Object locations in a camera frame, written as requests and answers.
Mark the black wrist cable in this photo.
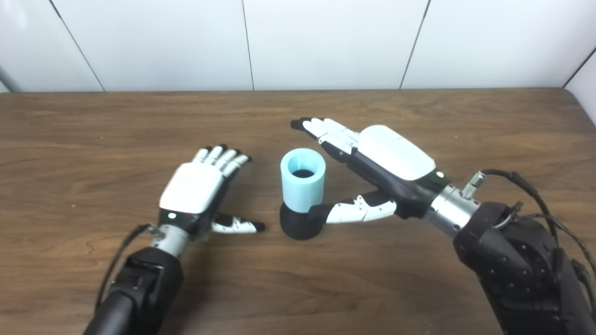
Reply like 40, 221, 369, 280
95, 223, 163, 310
461, 169, 596, 298

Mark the light-blue hose piece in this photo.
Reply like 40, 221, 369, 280
280, 148, 326, 213

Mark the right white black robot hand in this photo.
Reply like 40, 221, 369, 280
290, 117, 451, 225

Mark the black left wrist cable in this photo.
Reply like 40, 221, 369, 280
95, 223, 163, 310

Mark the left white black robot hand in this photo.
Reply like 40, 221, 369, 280
158, 144, 266, 240

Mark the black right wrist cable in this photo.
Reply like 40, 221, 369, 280
461, 169, 596, 298

